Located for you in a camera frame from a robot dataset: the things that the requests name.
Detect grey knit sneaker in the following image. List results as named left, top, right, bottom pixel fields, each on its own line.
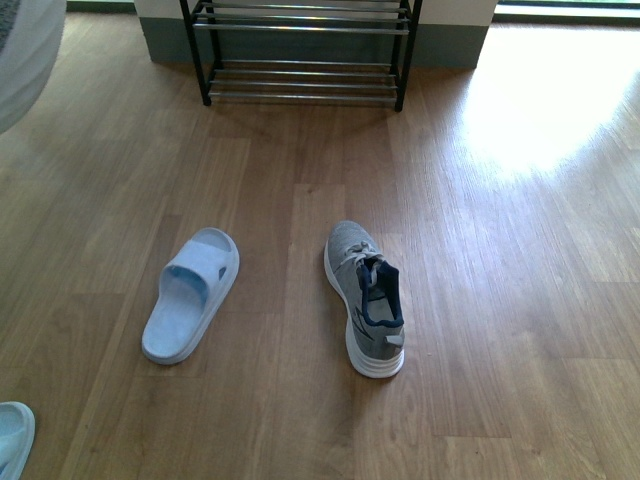
left=324, top=221, right=405, bottom=379

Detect light blue slide sandal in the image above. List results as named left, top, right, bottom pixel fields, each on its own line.
left=141, top=227, right=240, bottom=365

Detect black metal shoe rack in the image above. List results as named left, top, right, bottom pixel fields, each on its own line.
left=180, top=0, right=423, bottom=111

